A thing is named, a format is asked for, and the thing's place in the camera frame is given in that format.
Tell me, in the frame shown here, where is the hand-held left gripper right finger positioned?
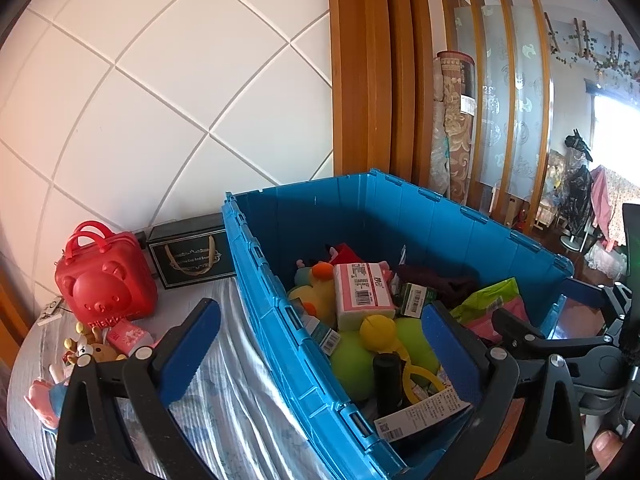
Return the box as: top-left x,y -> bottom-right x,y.
421,301 -> 586,480

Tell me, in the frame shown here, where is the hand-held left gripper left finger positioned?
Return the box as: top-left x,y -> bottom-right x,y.
54,297 -> 222,480

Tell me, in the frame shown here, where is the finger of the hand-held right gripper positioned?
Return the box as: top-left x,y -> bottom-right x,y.
492,307 -> 621,357

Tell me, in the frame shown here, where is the colourful sanitary pad pack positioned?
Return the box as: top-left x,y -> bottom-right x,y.
450,277 -> 531,346

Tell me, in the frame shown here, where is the dark maroon cloth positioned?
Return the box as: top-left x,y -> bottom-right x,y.
395,262 -> 481,311

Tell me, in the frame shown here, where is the blue plastic crate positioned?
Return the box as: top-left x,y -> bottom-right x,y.
222,170 -> 608,480

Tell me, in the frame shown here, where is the person's right hand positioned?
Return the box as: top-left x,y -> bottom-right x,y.
592,430 -> 626,476

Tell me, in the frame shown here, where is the black pack with white label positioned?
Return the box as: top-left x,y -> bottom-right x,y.
372,387 -> 473,443

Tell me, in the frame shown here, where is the white and pink tissue pack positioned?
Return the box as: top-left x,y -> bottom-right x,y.
106,321 -> 156,358

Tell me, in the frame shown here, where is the black cylinder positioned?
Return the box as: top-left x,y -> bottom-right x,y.
372,352 -> 411,418

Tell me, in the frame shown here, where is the brown bear plush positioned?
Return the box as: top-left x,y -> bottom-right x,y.
62,322 -> 128,366

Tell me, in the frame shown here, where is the black gift box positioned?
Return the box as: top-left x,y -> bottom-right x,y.
145,212 -> 238,291

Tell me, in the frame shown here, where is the pink tissue pack with barcode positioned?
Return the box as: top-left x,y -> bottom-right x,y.
332,260 -> 398,333

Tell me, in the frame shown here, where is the red bear-face carry case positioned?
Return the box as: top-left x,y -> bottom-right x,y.
54,220 -> 160,331

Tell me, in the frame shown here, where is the white and green carton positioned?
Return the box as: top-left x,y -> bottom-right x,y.
287,297 -> 343,358

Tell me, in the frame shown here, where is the small white tag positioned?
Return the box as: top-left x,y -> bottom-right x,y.
36,296 -> 66,326

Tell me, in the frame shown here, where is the red plush toy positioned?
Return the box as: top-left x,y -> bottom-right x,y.
325,242 -> 368,266

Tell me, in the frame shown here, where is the yellow duck plush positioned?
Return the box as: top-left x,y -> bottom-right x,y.
287,260 -> 341,331

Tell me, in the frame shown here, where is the small pig doll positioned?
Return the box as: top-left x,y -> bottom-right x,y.
25,362 -> 76,431

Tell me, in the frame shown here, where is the pink hanging cloth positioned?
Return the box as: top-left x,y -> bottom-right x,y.
590,165 -> 631,251

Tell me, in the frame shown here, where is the dark hanging garment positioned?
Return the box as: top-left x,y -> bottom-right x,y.
557,130 -> 596,241

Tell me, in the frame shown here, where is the rolled patterned carpet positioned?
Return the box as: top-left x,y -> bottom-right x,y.
430,50 -> 476,206

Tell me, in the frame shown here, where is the wooden slatted glass screen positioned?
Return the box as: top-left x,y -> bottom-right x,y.
434,0 -> 553,221

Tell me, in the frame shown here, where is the window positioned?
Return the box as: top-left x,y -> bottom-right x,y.
585,80 -> 640,191

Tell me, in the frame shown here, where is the wooden pillar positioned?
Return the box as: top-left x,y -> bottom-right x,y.
327,0 -> 436,186

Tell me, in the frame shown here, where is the artificial vine garland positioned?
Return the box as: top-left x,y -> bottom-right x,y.
545,15 -> 640,81

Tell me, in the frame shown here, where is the yellow plastic ring toy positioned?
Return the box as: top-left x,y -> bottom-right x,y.
359,314 -> 451,408

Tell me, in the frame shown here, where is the wooden wall trim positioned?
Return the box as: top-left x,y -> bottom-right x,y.
0,265 -> 31,361

